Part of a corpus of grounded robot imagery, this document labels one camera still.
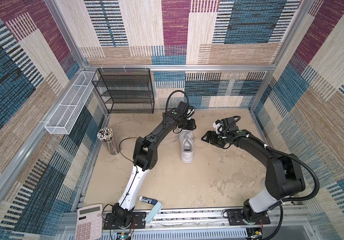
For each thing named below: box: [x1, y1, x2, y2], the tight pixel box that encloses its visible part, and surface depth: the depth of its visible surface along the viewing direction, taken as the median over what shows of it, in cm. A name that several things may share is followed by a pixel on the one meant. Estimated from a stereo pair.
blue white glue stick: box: [139, 196, 158, 205], surface depth 79 cm
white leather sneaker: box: [178, 130, 194, 164], surface depth 93 cm
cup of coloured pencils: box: [96, 127, 122, 155], surface depth 87 cm
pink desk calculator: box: [75, 204, 103, 240], surface depth 73 cm
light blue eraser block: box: [145, 201, 163, 223], surface depth 75 cm
